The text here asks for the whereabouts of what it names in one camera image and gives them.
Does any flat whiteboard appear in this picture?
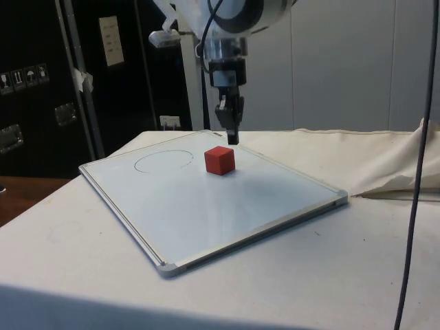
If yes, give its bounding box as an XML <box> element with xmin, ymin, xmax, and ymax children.
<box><xmin>78</xmin><ymin>129</ymin><xmax>349</xmax><ymax>280</ymax></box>

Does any black cable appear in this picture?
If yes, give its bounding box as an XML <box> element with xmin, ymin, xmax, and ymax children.
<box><xmin>199</xmin><ymin>0</ymin><xmax>223</xmax><ymax>131</ymax></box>
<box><xmin>393</xmin><ymin>0</ymin><xmax>435</xmax><ymax>330</ymax></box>

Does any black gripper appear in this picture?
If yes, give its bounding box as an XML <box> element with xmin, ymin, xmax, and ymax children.
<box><xmin>208</xmin><ymin>58</ymin><xmax>248</xmax><ymax>145</ymax></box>

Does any black cabinet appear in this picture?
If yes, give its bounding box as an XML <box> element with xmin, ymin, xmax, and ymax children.
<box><xmin>0</xmin><ymin>0</ymin><xmax>194</xmax><ymax>180</ymax></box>

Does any pale locker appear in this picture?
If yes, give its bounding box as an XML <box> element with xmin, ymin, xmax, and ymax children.
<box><xmin>178</xmin><ymin>0</ymin><xmax>294</xmax><ymax>132</ymax></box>
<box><xmin>389</xmin><ymin>0</ymin><xmax>440</xmax><ymax>131</ymax></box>
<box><xmin>291</xmin><ymin>0</ymin><xmax>392</xmax><ymax>131</ymax></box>

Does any red cube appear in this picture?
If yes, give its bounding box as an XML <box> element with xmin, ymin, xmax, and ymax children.
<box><xmin>203</xmin><ymin>145</ymin><xmax>237</xmax><ymax>177</ymax></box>

